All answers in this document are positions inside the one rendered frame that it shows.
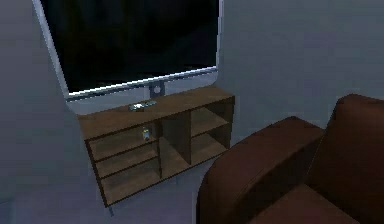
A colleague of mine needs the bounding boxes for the brown sofa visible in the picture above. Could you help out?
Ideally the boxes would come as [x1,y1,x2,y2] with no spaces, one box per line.
[195,93,384,224]

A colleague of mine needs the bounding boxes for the brown wooden shelf unit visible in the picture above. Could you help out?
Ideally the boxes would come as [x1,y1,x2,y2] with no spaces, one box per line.
[77,85,236,217]

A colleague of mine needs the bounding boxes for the grey remote control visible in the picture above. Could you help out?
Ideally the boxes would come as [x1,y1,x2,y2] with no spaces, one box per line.
[128,100,158,113]

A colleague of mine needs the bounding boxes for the small yellow blue figurine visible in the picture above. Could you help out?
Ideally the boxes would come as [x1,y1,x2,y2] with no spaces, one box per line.
[141,126,152,142]

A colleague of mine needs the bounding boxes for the black television set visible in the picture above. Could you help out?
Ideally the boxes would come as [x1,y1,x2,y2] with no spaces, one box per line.
[32,0,225,116]

